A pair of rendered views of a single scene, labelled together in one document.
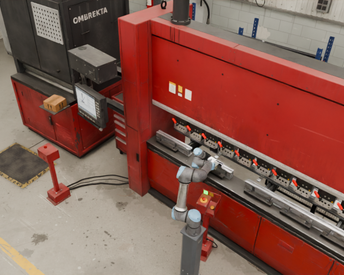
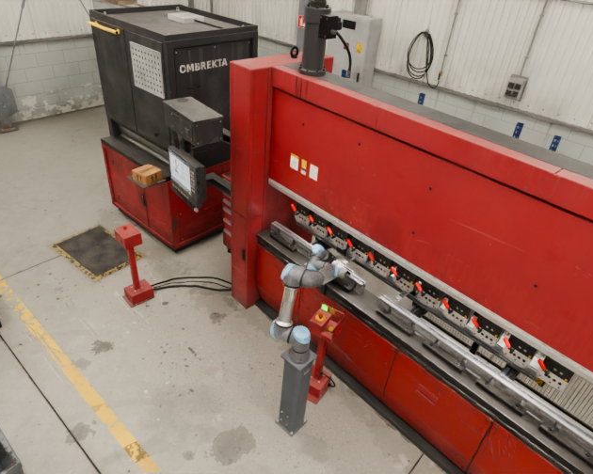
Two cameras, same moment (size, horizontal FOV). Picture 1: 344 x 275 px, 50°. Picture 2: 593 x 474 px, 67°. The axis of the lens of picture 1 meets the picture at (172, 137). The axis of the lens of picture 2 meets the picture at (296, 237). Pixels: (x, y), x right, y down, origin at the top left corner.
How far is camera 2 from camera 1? 0.50 m
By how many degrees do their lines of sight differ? 4
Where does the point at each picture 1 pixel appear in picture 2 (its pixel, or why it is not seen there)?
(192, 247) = (295, 380)
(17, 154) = (98, 238)
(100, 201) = (191, 308)
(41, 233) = (106, 340)
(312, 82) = (479, 157)
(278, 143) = (427, 245)
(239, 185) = (371, 303)
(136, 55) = (248, 114)
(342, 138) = (517, 243)
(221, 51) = (360, 110)
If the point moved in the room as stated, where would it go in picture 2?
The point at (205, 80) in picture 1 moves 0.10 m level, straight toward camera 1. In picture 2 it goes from (336, 152) to (333, 158)
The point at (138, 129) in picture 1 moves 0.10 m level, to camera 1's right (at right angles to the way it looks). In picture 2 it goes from (247, 216) to (259, 217)
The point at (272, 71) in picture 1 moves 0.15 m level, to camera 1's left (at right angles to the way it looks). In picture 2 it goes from (425, 139) to (398, 136)
